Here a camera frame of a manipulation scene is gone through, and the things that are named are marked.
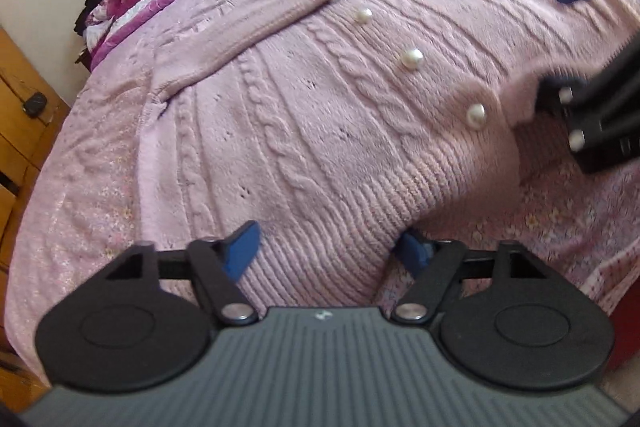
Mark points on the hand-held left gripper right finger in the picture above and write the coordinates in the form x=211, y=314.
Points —
x=412, y=254

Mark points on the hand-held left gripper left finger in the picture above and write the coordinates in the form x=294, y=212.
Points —
x=240, y=252

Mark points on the pink floral bed sheet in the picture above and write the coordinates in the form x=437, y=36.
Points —
x=550, y=217

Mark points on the pink textured blanket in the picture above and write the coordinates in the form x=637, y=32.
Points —
x=90, y=157

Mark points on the red object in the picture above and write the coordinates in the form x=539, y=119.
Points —
x=627, y=337

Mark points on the wooden wardrobe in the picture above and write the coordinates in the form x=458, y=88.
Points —
x=25, y=157

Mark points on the small black purse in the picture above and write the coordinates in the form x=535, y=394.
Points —
x=35, y=104

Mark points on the dark clothing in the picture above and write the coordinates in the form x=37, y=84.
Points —
x=87, y=14

